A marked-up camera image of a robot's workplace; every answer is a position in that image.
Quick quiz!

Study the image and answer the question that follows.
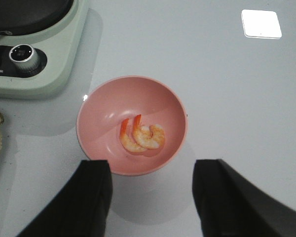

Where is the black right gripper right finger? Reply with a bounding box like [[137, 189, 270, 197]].
[[192, 159, 296, 237]]

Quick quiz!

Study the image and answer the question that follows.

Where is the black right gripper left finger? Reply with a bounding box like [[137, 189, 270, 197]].
[[19, 160, 112, 237]]

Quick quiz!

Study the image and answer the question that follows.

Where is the cooked shrimp front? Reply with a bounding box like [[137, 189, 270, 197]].
[[119, 118, 146, 153]]

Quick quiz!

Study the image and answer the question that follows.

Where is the cooked shrimp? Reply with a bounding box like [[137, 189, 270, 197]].
[[132, 115, 166, 150], [119, 118, 146, 153]]

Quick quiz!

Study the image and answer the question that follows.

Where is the cooked shrimp back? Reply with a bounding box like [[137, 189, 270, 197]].
[[132, 115, 166, 150]]

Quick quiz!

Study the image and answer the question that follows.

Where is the pink bowl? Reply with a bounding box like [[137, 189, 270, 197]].
[[76, 76, 187, 176]]

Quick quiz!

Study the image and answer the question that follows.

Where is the silver control knob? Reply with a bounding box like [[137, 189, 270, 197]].
[[9, 44, 40, 73]]

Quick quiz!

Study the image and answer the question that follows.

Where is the black round frying pan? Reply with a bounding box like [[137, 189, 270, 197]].
[[0, 0, 73, 36]]

